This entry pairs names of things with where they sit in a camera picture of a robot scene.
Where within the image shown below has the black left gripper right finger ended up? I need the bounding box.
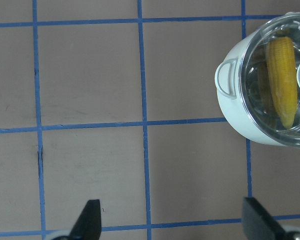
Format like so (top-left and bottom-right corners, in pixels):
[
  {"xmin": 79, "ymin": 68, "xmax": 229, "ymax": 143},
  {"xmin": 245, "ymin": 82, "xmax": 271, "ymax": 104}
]
[{"xmin": 242, "ymin": 197, "xmax": 286, "ymax": 240}]

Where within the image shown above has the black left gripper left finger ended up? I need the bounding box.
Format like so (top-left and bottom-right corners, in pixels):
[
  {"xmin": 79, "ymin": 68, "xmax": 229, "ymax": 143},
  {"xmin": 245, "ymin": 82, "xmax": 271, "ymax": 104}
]
[{"xmin": 69, "ymin": 199, "xmax": 102, "ymax": 240}]

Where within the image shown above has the yellow corn cob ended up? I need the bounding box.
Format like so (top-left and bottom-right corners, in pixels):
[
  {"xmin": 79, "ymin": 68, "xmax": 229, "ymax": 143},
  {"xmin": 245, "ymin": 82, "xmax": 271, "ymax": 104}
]
[{"xmin": 266, "ymin": 36, "xmax": 298, "ymax": 129}]

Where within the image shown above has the glass pot lid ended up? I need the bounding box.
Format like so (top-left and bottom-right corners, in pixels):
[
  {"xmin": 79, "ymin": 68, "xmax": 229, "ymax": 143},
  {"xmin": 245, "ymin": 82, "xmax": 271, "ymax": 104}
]
[{"xmin": 240, "ymin": 12, "xmax": 300, "ymax": 148}]

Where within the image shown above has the pale green cooking pot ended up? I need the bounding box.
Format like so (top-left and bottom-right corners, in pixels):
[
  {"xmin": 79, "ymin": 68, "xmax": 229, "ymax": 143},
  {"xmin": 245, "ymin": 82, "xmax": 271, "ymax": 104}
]
[{"xmin": 214, "ymin": 26, "xmax": 285, "ymax": 146}]

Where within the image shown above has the brown paper table cover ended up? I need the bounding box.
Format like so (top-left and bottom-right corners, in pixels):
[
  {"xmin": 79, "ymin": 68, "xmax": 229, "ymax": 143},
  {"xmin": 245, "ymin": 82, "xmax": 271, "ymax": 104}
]
[{"xmin": 0, "ymin": 0, "xmax": 300, "ymax": 240}]

